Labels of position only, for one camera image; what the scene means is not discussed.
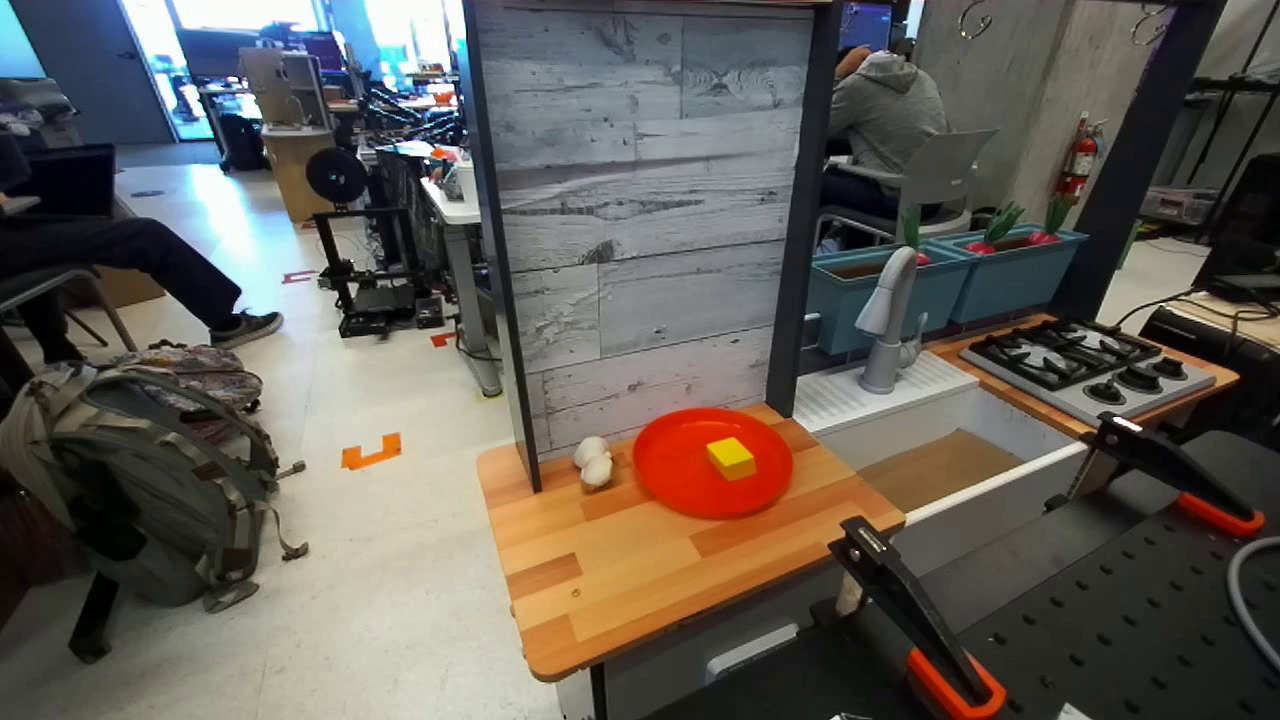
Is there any yellow block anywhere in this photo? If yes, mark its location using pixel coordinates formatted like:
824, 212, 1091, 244
705, 433, 760, 485

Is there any brown cardboard box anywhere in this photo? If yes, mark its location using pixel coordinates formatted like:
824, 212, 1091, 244
258, 120, 351, 227

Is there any grey cable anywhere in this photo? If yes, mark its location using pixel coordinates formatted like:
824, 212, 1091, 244
1225, 532, 1280, 670

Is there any black toy stove top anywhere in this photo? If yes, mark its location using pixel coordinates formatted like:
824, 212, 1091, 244
965, 314, 1220, 426

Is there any black backdrop frame post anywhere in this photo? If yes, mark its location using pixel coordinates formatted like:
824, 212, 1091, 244
765, 0, 849, 421
458, 0, 544, 496

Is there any grey wood-print backdrop panel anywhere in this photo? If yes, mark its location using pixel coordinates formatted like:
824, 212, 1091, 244
473, 0, 814, 462

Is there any grey backpack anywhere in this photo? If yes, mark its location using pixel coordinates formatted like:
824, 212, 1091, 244
0, 340, 313, 616

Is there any black laptop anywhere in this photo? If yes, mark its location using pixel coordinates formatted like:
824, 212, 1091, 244
20, 140, 121, 222

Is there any white toy sink counter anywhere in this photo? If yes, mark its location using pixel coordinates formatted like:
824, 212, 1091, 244
791, 347, 1091, 534

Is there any person in grey hoodie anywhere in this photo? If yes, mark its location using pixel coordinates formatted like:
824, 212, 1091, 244
814, 44, 951, 222

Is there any grey toy faucet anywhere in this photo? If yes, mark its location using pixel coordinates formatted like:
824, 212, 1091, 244
852, 244, 926, 399

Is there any black metal frame machine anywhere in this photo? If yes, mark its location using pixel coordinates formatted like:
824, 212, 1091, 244
302, 140, 447, 340

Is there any orange round plate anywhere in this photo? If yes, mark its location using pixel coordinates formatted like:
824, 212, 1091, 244
627, 404, 800, 525

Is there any white desk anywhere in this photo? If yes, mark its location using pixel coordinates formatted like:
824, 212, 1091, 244
414, 156, 507, 399

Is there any blue plastic bin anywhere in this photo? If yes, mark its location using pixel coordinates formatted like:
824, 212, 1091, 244
932, 227, 1091, 333
802, 244, 975, 359

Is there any seated person in black trousers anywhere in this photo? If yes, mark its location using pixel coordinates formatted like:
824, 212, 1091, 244
0, 131, 289, 371

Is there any black slanted frame beam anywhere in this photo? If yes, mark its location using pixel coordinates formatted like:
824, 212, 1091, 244
1056, 0, 1233, 325

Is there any grey office chair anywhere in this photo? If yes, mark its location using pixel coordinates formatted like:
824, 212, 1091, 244
814, 128, 996, 244

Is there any black perforated board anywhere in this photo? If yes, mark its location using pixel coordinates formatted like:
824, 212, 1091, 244
653, 422, 1280, 720

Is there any red fire extinguisher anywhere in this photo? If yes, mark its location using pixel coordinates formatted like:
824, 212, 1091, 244
1042, 113, 1107, 236

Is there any black clamp with orange handle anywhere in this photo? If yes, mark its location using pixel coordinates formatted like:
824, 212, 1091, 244
1065, 410, 1272, 545
829, 517, 1012, 720

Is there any black office chair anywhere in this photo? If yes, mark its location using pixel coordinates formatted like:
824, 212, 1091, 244
1190, 150, 1280, 305

